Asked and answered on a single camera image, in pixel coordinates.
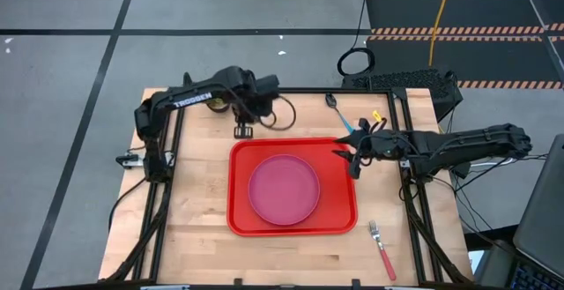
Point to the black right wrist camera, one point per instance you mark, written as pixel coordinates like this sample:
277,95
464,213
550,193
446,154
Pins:
388,145

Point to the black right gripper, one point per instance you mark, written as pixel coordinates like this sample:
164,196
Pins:
363,149

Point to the black perforated computer tower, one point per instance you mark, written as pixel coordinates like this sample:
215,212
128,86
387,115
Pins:
396,79

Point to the dark grey laptop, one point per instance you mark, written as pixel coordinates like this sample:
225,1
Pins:
544,219

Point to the red plastic tray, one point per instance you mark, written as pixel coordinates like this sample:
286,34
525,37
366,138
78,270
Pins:
339,210

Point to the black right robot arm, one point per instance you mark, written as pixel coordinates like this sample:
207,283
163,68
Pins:
476,142

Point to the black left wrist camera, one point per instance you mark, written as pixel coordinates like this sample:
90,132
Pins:
269,85

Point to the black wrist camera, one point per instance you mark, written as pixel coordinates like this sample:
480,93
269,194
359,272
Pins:
269,85
388,145

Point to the pink round plate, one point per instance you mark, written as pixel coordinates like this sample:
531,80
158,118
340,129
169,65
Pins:
284,190

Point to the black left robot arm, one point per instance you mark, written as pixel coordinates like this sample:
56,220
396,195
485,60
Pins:
189,98

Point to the black striped floor mat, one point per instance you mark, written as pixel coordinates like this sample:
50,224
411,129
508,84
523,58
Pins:
484,56

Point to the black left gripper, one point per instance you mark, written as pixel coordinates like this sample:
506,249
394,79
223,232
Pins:
247,100

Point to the black aluminium table frame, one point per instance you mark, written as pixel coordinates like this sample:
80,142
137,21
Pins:
308,91

